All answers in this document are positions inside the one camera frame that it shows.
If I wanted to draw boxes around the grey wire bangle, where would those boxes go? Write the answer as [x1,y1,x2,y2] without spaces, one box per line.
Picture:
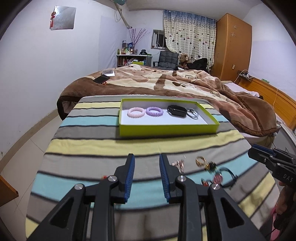
[186,108,199,120]

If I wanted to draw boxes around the purple spiral hair tie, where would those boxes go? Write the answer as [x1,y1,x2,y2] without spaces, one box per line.
[145,106,164,118]

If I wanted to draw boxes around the red bead black cord bracelet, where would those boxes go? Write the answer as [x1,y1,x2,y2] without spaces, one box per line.
[211,167,239,188]

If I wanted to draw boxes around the wooden bed headboard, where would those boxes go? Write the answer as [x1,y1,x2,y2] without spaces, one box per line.
[237,77,296,131]

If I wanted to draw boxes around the black smartphone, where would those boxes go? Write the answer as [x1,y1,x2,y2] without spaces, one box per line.
[93,74,110,84]

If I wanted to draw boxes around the grey bedside cabinet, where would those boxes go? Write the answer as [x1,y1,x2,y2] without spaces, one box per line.
[271,122,296,155]

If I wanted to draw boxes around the red hanging knot ornament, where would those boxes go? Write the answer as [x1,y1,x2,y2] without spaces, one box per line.
[50,11,56,29]

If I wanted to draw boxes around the red beaded knot charm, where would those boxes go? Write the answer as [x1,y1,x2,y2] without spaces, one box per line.
[201,179,209,187]

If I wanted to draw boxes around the silver wall poster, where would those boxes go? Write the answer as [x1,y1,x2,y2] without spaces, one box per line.
[50,6,76,31]

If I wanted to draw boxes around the pink spiral hair tie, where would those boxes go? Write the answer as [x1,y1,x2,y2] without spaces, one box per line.
[127,106,146,119]

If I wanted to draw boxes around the white cluttered desk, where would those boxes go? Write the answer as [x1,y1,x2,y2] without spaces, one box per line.
[116,54,152,67]

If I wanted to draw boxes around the green shallow tray box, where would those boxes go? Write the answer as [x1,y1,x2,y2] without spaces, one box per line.
[119,98,220,138]

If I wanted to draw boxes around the brown patterned blanket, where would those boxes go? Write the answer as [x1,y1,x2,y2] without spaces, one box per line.
[57,64,277,137]

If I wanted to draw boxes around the purple blossom branches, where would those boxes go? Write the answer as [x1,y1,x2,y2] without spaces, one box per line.
[128,28,150,54]

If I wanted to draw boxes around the patterned window curtain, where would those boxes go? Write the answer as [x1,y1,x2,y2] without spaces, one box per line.
[163,9,217,70]

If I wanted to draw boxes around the brown teddy bear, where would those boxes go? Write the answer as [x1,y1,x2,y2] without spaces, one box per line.
[179,54,189,70]

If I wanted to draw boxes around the black office chair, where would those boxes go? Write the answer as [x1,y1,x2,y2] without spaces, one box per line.
[153,51,179,70]

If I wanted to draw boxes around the striped table cloth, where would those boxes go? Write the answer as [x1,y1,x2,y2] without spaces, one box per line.
[26,95,279,240]

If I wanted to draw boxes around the white small box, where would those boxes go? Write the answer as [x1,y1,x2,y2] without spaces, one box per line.
[102,69,115,77]

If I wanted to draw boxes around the rose gold chain bracelet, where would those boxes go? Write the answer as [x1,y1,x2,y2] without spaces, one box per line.
[172,159,186,173]

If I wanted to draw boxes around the white power strip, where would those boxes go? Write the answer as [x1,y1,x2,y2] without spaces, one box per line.
[239,72,253,79]

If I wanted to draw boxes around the orange wooden wardrobe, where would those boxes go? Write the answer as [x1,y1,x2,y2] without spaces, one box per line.
[210,14,252,82]

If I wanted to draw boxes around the right hand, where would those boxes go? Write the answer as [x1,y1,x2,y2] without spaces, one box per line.
[275,181,295,215]

